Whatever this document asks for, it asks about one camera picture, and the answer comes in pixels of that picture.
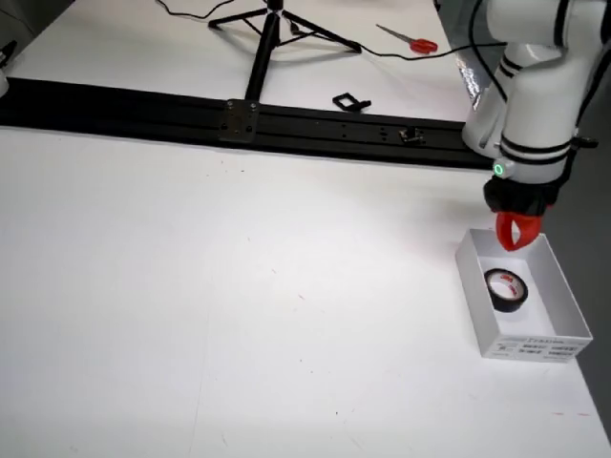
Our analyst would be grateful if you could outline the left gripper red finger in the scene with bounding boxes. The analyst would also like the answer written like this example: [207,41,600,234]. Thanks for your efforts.
[495,212,516,253]
[511,214,544,253]

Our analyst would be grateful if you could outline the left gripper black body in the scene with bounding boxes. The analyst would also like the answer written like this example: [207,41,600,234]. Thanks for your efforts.
[481,174,563,220]

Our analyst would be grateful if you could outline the black tape roll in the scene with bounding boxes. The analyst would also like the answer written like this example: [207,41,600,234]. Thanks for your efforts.
[483,266,532,315]

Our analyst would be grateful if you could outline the white cardboard box bin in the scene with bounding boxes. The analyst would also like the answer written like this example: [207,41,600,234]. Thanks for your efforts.
[453,227,595,364]

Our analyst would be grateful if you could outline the grey metal joint plate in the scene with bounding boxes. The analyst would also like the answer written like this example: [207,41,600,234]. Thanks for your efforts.
[218,98,262,144]

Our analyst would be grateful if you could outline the black tripod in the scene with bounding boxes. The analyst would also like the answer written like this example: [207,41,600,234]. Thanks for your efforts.
[207,0,363,104]

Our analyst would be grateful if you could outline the thin black cable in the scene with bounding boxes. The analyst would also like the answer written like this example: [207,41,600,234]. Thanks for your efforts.
[156,0,510,62]

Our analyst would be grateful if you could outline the red handled scissors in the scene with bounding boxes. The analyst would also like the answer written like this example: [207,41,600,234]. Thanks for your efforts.
[375,23,439,54]

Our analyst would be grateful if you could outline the small black plastic bracket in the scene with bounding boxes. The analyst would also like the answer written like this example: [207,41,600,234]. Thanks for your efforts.
[332,93,372,115]

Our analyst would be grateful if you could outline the black aluminium rail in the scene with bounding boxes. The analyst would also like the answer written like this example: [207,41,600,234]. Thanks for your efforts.
[0,75,495,171]

